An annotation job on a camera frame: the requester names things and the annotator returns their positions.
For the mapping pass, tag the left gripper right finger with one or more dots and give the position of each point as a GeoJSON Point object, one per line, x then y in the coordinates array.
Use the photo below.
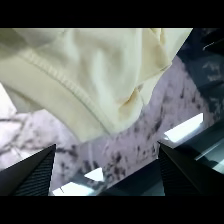
{"type": "Point", "coordinates": [181, 176]}

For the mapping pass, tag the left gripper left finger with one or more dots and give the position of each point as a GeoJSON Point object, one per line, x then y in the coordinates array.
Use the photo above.
{"type": "Point", "coordinates": [31, 176]}

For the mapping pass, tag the pale yellow garment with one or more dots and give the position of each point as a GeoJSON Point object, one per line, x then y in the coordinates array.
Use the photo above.
{"type": "Point", "coordinates": [90, 76]}

